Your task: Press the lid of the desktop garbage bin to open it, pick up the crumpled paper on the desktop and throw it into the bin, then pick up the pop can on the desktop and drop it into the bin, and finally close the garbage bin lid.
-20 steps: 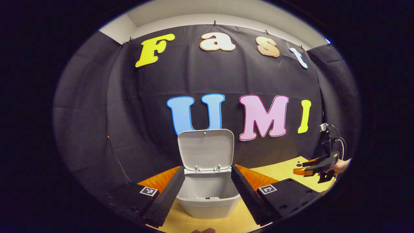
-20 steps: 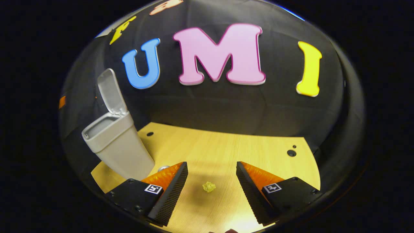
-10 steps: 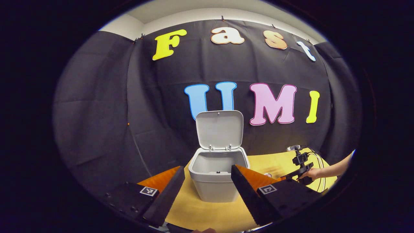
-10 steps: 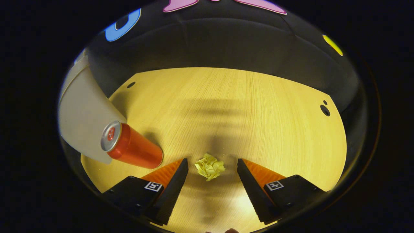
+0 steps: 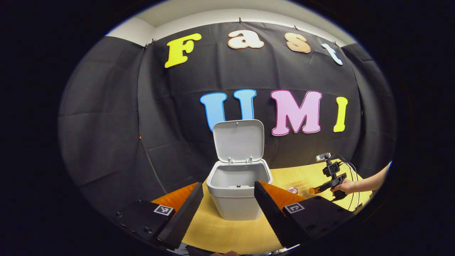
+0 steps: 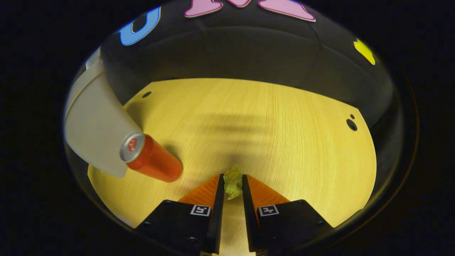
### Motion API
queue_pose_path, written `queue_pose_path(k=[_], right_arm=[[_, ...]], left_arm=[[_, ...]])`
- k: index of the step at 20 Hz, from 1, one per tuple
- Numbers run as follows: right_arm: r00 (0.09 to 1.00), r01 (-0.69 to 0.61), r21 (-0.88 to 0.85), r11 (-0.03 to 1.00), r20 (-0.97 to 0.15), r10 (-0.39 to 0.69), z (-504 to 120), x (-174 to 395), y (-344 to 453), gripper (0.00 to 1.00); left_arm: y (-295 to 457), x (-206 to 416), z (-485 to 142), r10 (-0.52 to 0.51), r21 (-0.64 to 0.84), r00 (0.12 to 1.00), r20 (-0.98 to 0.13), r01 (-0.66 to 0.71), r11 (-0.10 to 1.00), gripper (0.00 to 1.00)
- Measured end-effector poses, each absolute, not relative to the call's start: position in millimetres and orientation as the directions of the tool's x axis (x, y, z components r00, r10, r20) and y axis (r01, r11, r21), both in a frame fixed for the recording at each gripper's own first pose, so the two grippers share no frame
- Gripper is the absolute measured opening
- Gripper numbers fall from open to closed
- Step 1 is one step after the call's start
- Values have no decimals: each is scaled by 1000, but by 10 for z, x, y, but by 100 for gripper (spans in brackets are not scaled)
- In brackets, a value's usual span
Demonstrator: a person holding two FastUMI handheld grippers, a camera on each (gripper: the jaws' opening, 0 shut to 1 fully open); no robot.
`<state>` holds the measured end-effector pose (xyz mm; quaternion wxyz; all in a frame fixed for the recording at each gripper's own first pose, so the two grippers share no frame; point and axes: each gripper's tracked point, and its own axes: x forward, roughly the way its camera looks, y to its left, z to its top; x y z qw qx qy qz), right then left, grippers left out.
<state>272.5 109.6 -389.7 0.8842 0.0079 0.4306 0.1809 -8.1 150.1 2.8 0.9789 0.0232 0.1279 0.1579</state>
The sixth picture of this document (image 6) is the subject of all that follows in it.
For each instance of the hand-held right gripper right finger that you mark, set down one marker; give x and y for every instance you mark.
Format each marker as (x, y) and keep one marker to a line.
(249, 220)

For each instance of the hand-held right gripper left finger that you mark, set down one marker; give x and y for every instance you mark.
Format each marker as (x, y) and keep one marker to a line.
(217, 220)

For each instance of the yellow paper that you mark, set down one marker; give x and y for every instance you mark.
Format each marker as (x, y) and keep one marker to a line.
(233, 185)

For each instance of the red pop can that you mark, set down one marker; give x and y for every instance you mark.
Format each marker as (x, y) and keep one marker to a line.
(156, 163)

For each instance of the white desktop garbage bin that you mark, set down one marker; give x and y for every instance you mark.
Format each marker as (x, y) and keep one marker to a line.
(96, 128)

